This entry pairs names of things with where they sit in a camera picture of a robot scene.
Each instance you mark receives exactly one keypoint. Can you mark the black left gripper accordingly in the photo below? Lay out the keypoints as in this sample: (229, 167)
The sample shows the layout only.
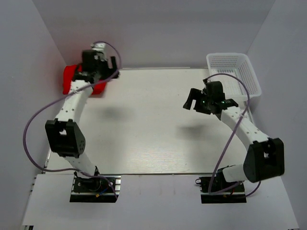
(111, 73)

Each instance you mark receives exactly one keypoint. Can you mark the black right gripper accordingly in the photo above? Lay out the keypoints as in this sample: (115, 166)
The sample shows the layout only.
(194, 94)

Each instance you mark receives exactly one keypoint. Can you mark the red t shirt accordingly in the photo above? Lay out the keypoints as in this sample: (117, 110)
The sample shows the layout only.
(68, 74)

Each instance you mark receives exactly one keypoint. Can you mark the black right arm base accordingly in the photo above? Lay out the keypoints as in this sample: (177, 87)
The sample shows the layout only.
(221, 191)

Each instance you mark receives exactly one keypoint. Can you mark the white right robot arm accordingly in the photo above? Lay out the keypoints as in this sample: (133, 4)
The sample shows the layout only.
(265, 155)

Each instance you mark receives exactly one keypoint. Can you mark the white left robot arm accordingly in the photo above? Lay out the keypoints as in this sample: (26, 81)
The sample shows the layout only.
(80, 82)

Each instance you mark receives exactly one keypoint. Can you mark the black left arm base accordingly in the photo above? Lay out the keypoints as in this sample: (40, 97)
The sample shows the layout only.
(95, 190)

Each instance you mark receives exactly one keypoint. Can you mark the white plastic basket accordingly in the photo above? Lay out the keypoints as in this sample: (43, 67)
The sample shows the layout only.
(236, 73)

